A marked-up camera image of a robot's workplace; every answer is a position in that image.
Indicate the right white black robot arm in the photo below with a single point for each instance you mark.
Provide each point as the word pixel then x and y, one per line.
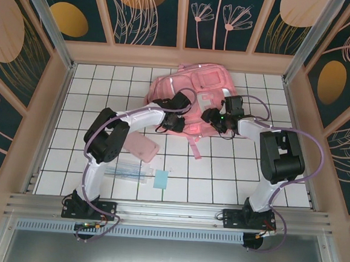
pixel 282 157

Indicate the pink backpack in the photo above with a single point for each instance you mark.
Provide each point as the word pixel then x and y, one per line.
pixel 209 79

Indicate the pink pencil case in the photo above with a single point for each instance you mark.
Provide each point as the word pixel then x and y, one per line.
pixel 143 148

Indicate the grey metal sheet panel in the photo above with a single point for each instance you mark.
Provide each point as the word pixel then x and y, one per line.
pixel 164 260

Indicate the clear plastic ruler pouch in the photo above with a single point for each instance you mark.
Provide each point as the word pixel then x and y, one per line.
pixel 132 173

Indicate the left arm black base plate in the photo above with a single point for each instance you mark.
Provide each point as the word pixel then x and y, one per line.
pixel 108 207

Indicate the small circuit board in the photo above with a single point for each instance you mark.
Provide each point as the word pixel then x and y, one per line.
pixel 87 225

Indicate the metal table side rail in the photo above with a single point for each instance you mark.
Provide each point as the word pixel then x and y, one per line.
pixel 311 199
pixel 51 127

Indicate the light blue notepad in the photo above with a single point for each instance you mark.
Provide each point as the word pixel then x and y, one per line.
pixel 161 180

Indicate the aluminium front rail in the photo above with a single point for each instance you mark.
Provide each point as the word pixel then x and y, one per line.
pixel 168 212

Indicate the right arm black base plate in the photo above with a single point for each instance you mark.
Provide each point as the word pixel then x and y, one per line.
pixel 232 217

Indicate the aluminium frame post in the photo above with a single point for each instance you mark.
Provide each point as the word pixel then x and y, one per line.
pixel 47 20
pixel 314 41

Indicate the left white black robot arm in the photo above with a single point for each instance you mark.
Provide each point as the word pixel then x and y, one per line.
pixel 142 119

